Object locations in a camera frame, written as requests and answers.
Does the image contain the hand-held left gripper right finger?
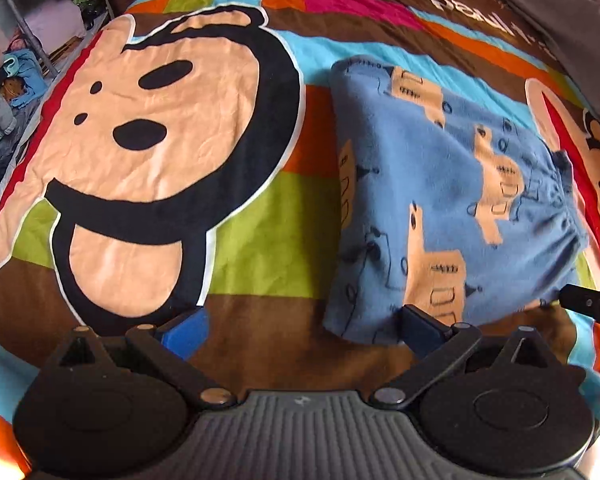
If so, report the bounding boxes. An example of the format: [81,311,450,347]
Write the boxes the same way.
[369,304,561,409]

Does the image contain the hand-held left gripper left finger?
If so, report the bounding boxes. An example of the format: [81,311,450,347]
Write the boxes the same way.
[44,306,238,408]

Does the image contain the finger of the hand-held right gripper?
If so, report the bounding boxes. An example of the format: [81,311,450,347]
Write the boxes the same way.
[558,283,600,332]

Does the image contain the blue printed pants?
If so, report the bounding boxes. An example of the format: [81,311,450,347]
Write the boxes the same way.
[323,55,592,347]

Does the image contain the colourful cartoon printed blanket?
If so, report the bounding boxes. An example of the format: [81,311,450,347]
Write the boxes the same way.
[0,0,600,480]

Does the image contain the grey duvet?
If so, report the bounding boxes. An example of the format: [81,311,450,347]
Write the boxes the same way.
[462,0,600,136]

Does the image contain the light blue cloth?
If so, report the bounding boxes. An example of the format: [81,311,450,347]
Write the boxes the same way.
[1,49,49,110]

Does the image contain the pale pink cloth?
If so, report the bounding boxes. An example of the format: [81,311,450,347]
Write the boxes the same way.
[0,0,87,58]

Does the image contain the metal rack pole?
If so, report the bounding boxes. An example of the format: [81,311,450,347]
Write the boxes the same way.
[0,0,61,80]

